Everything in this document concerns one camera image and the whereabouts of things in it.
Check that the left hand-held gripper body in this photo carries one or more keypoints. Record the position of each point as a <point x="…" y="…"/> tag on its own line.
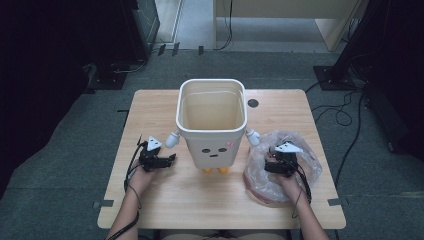
<point x="148" y="158"/>

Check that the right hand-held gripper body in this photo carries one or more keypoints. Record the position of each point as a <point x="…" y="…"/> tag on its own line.
<point x="288" y="160"/>

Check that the clear plastic bag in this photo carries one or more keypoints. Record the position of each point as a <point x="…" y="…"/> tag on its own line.
<point x="260" y="180"/>

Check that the white trash bin with face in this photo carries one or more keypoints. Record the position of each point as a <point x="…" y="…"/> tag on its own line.
<point x="213" y="150"/>

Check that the person's left hand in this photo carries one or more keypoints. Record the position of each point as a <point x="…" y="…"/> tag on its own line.
<point x="140" y="178"/>

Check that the person's right hand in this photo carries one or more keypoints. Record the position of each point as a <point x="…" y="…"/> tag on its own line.
<point x="290" y="186"/>

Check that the grey tape piece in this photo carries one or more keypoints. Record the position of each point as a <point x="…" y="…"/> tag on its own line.
<point x="103" y="203"/>
<point x="337" y="201"/>

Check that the black table grommet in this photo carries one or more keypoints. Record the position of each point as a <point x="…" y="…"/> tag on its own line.
<point x="253" y="103"/>

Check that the black stand base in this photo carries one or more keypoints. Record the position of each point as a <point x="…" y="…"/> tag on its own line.
<point x="108" y="80"/>
<point x="333" y="78"/>

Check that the dark equipment cabinet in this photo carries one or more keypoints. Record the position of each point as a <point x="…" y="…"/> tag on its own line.
<point x="133" y="30"/>

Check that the beige wooden desk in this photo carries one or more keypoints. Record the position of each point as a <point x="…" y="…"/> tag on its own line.
<point x="286" y="8"/>

